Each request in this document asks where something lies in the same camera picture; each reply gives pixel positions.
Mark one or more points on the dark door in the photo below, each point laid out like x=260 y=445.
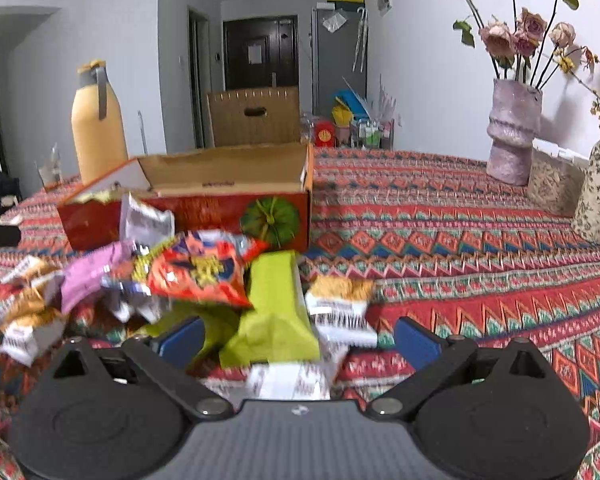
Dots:
x=260 y=70

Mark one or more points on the white umbrella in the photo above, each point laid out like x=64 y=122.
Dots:
x=361 y=40

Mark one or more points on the red cardboard box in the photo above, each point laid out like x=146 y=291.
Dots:
x=215 y=212

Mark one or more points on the yellow flower branches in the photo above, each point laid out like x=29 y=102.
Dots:
x=563 y=63

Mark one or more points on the yellow thermos jug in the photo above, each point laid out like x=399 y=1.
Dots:
x=97 y=135

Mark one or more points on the white cracker packet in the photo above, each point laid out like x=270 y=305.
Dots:
x=40 y=270
x=337 y=310
x=30 y=330

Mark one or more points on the pink snack packet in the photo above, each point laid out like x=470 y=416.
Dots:
x=87 y=277

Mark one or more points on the clear plastic bag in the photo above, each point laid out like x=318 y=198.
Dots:
x=335 y=22

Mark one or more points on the grey refrigerator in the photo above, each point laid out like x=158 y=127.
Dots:
x=330 y=70

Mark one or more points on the bunch of dried pink roses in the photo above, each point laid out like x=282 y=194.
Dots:
x=497 y=40

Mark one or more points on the white snack packet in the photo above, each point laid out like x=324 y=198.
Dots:
x=285 y=380
x=145 y=222

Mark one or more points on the floral patterned vase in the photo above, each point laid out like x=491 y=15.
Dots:
x=597 y=185

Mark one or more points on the metal rack with bottles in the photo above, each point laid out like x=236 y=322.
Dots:
x=372 y=135

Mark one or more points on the orange chips bag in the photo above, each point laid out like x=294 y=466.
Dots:
x=200 y=270

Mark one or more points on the clear glass cup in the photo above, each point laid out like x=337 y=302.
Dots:
x=50 y=172

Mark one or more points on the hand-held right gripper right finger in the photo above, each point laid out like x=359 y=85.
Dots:
x=415 y=342

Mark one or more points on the blue and yellow bags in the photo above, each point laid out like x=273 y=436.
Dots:
x=347 y=107

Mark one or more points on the clear storage container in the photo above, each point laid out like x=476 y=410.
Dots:
x=552 y=185

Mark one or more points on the pink textured vase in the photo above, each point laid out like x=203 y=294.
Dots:
x=512 y=135

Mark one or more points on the brown cardboard box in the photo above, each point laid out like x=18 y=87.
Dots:
x=275 y=125

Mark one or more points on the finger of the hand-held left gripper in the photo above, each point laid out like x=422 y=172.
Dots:
x=0 y=236

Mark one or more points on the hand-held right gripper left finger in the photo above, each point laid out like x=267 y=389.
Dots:
x=180 y=342

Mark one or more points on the black bag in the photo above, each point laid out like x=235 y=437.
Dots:
x=0 y=187

